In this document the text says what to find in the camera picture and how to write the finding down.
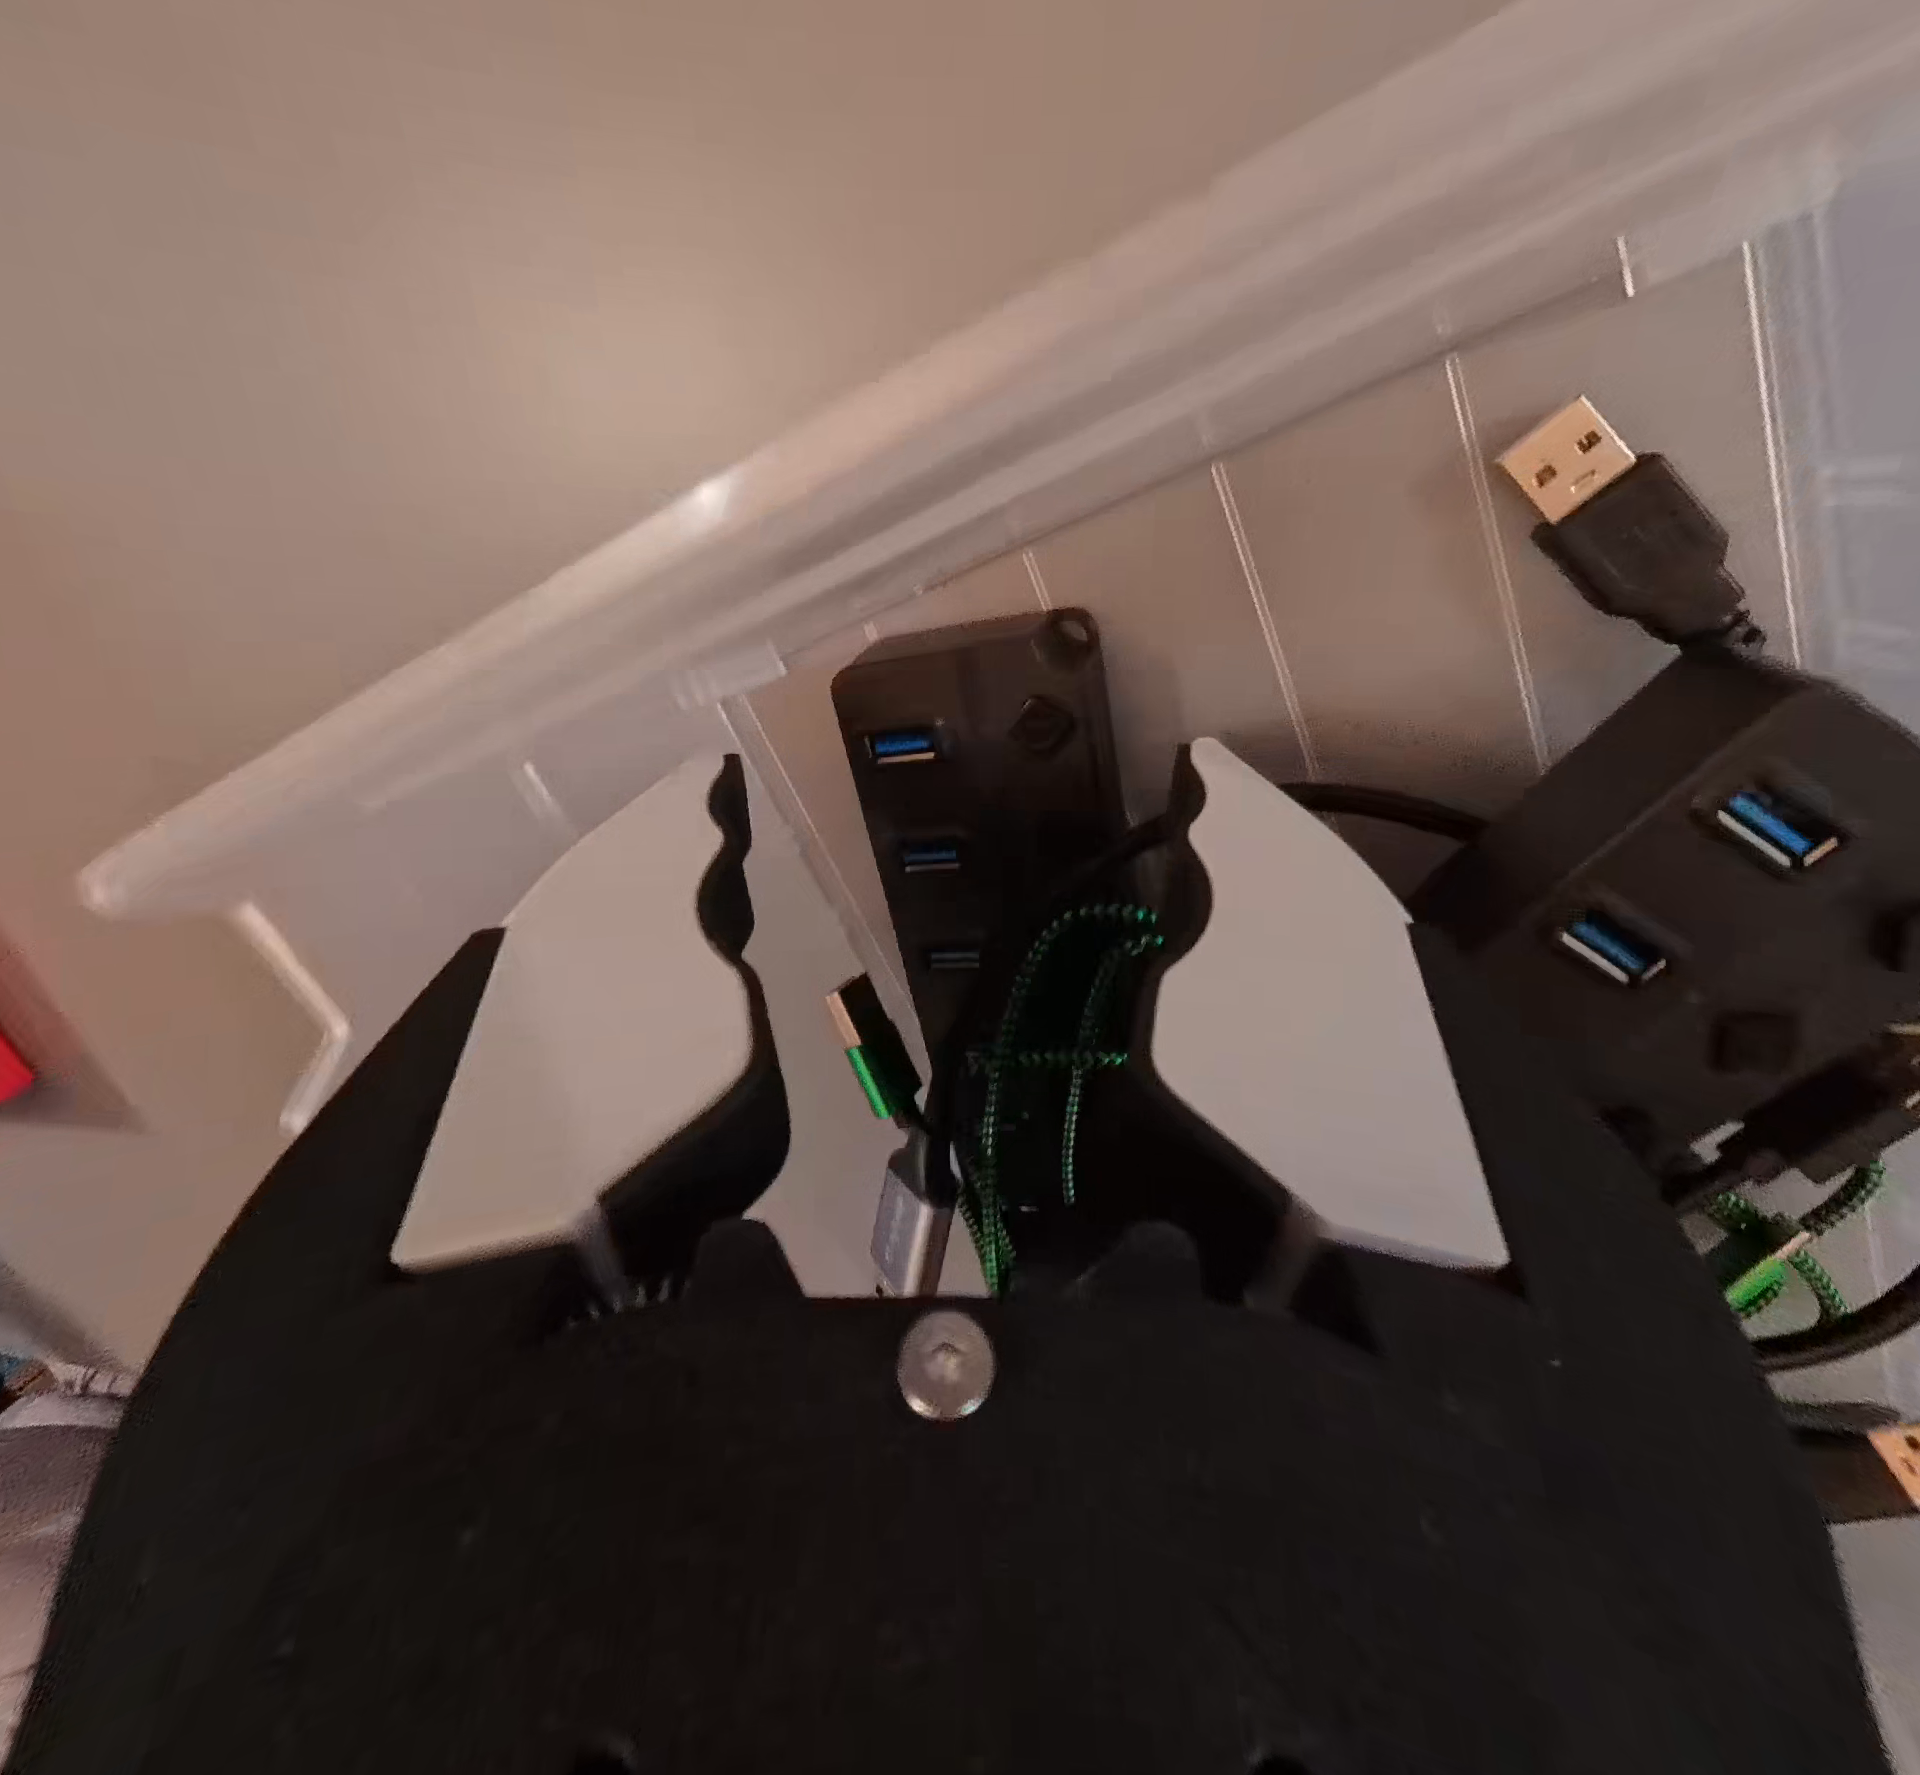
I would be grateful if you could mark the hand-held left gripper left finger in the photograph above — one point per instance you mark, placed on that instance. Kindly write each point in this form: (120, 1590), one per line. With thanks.
(570, 1054)

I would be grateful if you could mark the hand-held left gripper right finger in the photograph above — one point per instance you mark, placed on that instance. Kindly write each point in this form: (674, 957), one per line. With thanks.
(1321, 1024)

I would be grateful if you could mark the slim black usb hub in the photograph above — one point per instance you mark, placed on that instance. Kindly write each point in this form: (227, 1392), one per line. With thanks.
(982, 782)

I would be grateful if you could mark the clear plastic storage bin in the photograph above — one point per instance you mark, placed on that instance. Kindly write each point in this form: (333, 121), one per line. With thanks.
(1349, 529)

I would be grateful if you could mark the white desk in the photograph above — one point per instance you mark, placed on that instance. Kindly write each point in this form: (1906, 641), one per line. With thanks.
(451, 304)

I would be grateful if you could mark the red object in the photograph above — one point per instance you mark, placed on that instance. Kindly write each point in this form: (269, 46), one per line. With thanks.
(14, 1064)

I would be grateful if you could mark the grey hoodie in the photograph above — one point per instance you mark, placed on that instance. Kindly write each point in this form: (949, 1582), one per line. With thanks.
(43, 1502)

